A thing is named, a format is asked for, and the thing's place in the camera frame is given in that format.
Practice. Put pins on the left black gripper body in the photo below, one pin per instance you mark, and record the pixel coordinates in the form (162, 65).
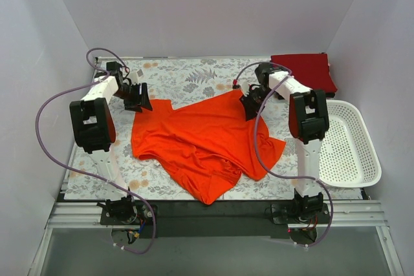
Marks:
(136, 95)

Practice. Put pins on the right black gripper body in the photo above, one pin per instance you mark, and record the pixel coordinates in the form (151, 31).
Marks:
(250, 103)

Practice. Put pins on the orange t-shirt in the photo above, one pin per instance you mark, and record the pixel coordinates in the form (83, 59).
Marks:
(207, 146)

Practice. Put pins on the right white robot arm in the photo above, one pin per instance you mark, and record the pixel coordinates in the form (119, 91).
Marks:
(308, 124)

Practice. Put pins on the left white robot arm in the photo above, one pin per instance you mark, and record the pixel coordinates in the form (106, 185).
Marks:
(92, 123)

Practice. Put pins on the floral patterned table mat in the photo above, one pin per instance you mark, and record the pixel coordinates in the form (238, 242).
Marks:
(183, 81)

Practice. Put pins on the folded dark red t-shirt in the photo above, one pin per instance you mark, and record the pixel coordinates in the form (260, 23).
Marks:
(311, 70)

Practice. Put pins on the white perforated plastic basket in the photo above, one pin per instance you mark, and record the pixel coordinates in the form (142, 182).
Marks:
(348, 158)

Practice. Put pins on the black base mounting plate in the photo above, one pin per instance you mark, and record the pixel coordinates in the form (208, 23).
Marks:
(181, 218)

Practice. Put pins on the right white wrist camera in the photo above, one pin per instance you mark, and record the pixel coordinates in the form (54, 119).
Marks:
(244, 87)

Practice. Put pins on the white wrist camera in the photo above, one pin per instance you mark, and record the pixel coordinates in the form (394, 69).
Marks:
(244, 87)
(134, 77)

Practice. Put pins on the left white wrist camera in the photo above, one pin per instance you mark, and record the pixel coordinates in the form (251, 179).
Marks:
(134, 77)

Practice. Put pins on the aluminium frame rail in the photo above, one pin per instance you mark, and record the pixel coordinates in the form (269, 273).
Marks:
(252, 237)

